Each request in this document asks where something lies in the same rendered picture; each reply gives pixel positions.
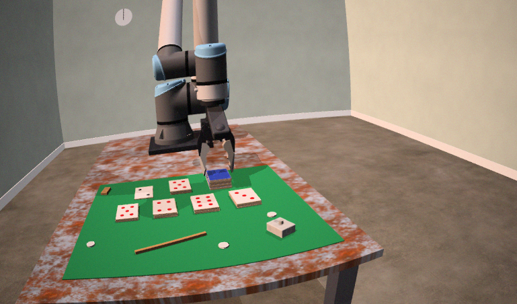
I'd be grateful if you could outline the brown wooden stick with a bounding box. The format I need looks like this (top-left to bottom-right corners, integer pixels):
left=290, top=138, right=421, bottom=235
left=135, top=231, right=207, bottom=254

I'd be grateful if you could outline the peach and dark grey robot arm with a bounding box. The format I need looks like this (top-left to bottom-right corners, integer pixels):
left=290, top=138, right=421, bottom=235
left=152, top=0, right=230, bottom=145

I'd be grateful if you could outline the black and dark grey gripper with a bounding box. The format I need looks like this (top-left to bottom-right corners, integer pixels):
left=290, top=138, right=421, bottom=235
left=197, top=98, right=235, bottom=176

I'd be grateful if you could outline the green felt table mat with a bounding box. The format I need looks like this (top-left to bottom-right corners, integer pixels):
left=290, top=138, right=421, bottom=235
left=62, top=165, right=344, bottom=280

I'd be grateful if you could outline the blue rectangular card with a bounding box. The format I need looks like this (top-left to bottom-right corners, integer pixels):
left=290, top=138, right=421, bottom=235
left=206, top=168, right=232, bottom=182

